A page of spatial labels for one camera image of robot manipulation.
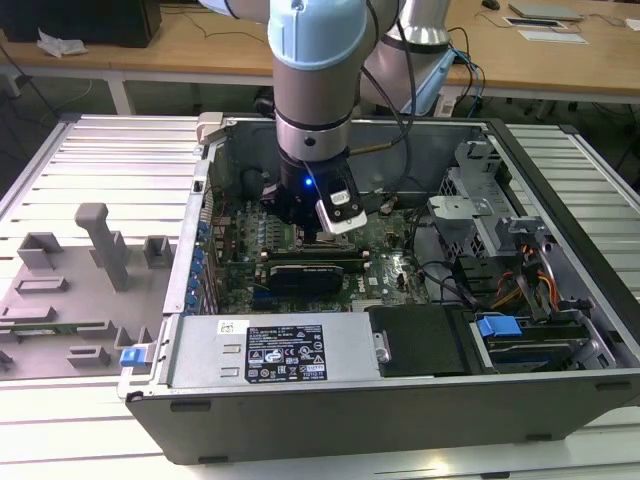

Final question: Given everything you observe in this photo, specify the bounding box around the metal socket cover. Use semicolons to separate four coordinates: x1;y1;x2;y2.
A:
298;222;351;251

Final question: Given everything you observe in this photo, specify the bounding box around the black drive cover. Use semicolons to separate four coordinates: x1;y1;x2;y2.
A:
364;303;479;380

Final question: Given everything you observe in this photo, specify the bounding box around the black RAM stick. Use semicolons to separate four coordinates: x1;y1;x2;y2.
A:
258;249;370;271

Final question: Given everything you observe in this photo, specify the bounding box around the black graphics card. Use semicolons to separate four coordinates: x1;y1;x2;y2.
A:
267;260;347;302

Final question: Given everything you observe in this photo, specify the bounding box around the green motherboard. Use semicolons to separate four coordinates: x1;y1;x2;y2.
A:
212;192;437;317

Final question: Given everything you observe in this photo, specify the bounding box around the grey case latch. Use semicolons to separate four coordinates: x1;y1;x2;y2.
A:
196;112;226;147

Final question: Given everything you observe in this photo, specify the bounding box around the metal disk bay cage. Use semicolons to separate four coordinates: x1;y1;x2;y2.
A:
428;141;549;259

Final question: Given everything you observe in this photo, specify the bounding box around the silver power supply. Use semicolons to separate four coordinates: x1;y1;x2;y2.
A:
167;313;385;390

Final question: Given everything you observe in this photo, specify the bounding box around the pale blue teach pendant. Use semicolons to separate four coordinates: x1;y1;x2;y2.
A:
399;47;457;117

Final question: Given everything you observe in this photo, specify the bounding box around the wooden desk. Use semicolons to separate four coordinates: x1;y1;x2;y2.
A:
439;0;640;107
0;0;276;117

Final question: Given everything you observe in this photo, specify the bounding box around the black grey PC case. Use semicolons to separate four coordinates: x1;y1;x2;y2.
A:
117;112;640;466

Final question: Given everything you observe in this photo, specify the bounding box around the grey parts rack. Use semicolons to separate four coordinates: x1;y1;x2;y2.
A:
0;202;180;385

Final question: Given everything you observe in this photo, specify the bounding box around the hard disk in blue carrier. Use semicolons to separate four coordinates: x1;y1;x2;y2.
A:
469;313;601;374

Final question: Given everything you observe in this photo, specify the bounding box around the white crumpled cloth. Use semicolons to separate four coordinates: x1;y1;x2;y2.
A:
35;27;90;59

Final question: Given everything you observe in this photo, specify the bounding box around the green RAM stick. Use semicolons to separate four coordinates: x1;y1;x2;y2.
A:
10;325;81;337

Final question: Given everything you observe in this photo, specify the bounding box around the black computer tower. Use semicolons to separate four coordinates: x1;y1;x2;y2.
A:
0;0;164;49

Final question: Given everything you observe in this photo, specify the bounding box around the white black strip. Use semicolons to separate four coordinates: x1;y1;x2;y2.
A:
502;16;569;29

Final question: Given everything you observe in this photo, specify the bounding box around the white paper sheet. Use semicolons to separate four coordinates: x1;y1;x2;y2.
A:
517;28;590;46

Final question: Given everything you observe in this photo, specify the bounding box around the silver laptop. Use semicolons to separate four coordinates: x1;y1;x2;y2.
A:
507;2;585;22

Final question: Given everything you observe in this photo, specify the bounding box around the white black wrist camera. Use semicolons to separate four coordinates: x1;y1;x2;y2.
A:
314;169;370;236

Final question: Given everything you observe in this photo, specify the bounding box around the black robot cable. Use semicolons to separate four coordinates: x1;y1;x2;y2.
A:
349;19;414;199

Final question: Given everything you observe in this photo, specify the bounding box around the black cable bundle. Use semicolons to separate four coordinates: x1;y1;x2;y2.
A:
412;209;501;307

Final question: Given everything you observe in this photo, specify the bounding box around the orange red wire bundle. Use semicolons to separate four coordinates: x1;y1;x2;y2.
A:
492;242;560;312

